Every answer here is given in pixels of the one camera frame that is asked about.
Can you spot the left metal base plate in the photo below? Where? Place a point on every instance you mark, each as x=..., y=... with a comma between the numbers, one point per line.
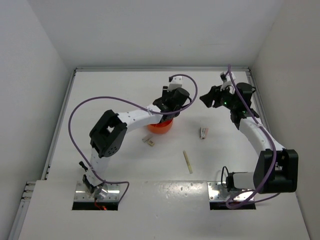
x=102, y=193

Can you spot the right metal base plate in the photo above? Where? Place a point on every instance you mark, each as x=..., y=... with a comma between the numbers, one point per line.
x=218, y=194

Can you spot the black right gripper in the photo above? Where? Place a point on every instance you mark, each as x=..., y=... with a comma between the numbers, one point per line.
x=214, y=95

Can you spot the metal base plate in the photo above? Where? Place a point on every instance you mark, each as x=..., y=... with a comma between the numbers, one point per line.
x=102, y=193
x=218, y=194

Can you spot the orange round divided container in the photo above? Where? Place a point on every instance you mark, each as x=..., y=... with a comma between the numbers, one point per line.
x=160, y=128

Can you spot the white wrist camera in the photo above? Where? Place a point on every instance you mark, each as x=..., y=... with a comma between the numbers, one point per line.
x=175, y=82
x=226, y=78

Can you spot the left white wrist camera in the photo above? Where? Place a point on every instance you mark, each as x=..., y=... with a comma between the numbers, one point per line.
x=175, y=82

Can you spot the grey white eraser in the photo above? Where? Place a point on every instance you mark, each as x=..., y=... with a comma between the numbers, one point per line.
x=147, y=138

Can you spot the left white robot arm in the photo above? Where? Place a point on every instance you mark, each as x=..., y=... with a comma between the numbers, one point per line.
x=107, y=135

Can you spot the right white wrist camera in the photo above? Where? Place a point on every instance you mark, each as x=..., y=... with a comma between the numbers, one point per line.
x=226, y=78

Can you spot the small tan barcode box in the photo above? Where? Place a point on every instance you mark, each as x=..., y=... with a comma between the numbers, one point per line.
x=151, y=143

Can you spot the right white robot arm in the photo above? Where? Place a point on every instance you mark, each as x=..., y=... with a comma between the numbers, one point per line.
x=276, y=169

